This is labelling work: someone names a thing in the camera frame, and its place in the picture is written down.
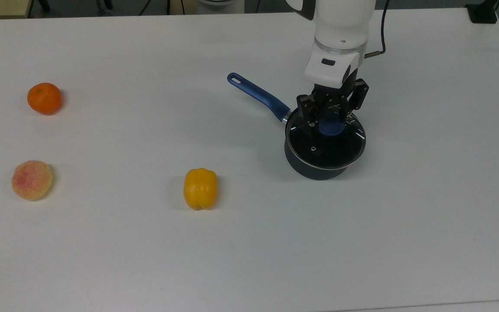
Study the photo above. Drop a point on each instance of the pink yellow peach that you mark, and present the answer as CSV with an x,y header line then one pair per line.
x,y
32,180

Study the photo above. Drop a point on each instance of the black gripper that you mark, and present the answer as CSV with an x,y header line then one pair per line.
x,y
329,99

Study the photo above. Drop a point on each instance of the black clamp base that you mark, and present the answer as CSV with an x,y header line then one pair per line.
x,y
483,13

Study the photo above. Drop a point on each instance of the orange mandarin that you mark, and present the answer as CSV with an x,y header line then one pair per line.
x,y
44,99

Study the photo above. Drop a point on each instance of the glass lid with blue knob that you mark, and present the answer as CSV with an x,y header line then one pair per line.
x,y
332,151

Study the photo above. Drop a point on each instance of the yellow bell pepper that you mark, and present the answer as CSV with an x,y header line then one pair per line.
x,y
200,188

